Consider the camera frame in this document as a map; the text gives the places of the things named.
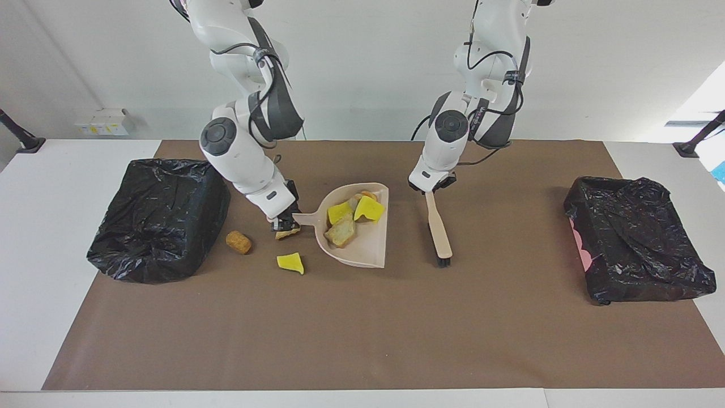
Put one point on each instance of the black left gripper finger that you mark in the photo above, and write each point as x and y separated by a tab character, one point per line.
427	191

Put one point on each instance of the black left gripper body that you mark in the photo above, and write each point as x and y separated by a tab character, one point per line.
447	181

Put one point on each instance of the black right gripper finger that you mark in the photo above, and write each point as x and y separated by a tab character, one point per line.
294	221
278	226

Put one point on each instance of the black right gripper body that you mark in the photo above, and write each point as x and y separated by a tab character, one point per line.
293	198

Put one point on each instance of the pale yellow sponge scrap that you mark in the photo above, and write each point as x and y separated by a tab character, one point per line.
288	233

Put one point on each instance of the beige hand brush black bristles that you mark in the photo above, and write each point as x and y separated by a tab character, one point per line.
439	232

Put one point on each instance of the brown cork-like trash piece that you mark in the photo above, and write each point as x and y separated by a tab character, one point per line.
238	242

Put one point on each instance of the pale beige sponge chunk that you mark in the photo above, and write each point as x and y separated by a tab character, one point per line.
341	233

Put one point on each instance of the orange bread-like trash piece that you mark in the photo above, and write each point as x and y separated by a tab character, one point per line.
367	196

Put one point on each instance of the notched yellow sponge piece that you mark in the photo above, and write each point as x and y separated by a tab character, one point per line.
369	209

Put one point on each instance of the beige plastic dustpan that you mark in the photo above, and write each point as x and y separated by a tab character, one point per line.
368	249

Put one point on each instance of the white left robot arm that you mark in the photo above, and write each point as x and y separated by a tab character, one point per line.
447	141

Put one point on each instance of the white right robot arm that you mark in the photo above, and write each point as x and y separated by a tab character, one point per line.
238	164

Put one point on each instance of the tall bin with black bag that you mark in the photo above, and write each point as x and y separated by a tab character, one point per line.
158	221

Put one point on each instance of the pink bin with black bag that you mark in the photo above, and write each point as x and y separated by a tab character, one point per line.
640	243

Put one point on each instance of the brown paper table mat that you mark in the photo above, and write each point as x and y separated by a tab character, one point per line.
340	351

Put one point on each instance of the black stand foot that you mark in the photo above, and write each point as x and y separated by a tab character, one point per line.
28	144
688	149

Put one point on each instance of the blue object at table edge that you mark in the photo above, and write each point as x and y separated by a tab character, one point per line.
720	171

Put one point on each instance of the white wall socket box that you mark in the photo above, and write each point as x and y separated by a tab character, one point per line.
102	122

